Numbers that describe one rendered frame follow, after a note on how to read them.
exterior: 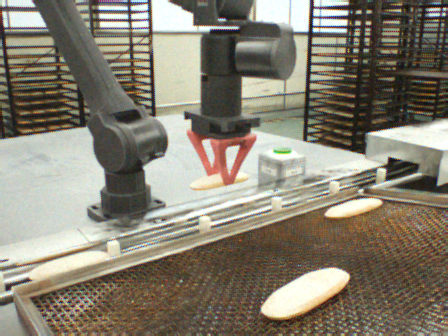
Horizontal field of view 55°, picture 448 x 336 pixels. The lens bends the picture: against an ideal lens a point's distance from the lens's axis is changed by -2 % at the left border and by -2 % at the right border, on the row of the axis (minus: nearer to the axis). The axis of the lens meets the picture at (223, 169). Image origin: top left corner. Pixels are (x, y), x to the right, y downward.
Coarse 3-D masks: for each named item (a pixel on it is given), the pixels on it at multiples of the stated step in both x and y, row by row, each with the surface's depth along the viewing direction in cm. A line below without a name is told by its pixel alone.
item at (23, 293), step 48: (336, 192) 65; (384, 192) 64; (192, 240) 51; (240, 240) 52; (288, 240) 50; (336, 240) 48; (384, 240) 47; (48, 288) 42; (96, 288) 42; (384, 288) 36
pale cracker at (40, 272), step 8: (72, 256) 55; (80, 256) 55; (88, 256) 55; (96, 256) 55; (104, 256) 55; (48, 264) 53; (56, 264) 53; (64, 264) 53; (72, 264) 53; (80, 264) 53; (88, 264) 53; (32, 272) 51; (40, 272) 51; (48, 272) 51; (56, 272) 51; (32, 280) 51
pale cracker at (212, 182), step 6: (216, 174) 65; (240, 174) 65; (246, 174) 66; (198, 180) 63; (204, 180) 62; (210, 180) 62; (216, 180) 62; (222, 180) 63; (240, 180) 64; (192, 186) 62; (198, 186) 61; (204, 186) 61; (210, 186) 61; (216, 186) 62; (222, 186) 62
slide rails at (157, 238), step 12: (396, 168) 95; (408, 168) 95; (360, 180) 87; (372, 180) 88; (312, 192) 80; (324, 192) 80; (264, 204) 74; (288, 204) 75; (228, 216) 69; (240, 216) 69; (180, 228) 65; (192, 228) 65; (144, 240) 61; (156, 240) 61; (120, 252) 58; (12, 276) 52; (24, 276) 52
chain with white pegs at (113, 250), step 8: (416, 168) 95; (376, 176) 88; (384, 176) 87; (336, 184) 79; (272, 200) 72; (280, 200) 71; (272, 208) 72; (280, 208) 72; (200, 224) 64; (208, 224) 64; (112, 240) 57; (112, 248) 56; (112, 256) 56; (0, 272) 49; (0, 280) 48; (0, 288) 49
